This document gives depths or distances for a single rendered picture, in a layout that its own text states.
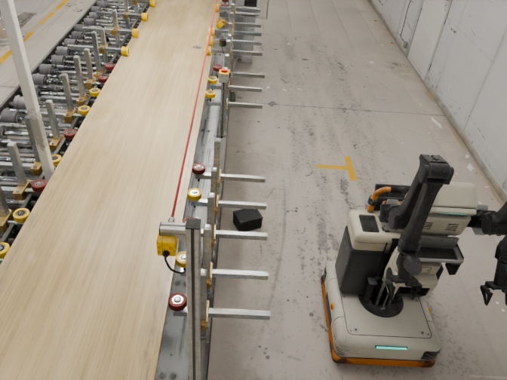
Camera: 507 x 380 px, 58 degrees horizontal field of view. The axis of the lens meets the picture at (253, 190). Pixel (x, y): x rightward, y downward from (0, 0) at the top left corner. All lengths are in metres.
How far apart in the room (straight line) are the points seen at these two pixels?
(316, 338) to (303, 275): 0.53
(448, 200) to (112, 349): 1.53
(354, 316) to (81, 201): 1.72
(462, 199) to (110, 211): 1.73
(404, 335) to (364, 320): 0.24
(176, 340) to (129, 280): 0.37
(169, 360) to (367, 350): 1.21
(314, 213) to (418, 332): 1.44
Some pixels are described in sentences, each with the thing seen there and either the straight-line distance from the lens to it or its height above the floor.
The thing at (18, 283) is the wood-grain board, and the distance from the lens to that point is 2.29.
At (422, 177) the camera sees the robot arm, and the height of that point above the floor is 1.58.
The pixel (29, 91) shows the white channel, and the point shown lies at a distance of 2.62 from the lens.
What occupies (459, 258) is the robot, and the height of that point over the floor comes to 1.04.
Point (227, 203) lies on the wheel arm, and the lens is 2.62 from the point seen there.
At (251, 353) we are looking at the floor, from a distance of 3.00.
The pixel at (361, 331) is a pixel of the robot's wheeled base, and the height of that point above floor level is 0.28.
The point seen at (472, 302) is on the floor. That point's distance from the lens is 3.72.
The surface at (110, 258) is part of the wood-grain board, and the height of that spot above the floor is 0.90.
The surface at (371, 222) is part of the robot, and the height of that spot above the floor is 0.81.
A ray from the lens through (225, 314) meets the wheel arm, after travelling 2.12.
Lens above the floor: 2.54
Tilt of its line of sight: 38 degrees down
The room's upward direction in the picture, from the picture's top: 5 degrees clockwise
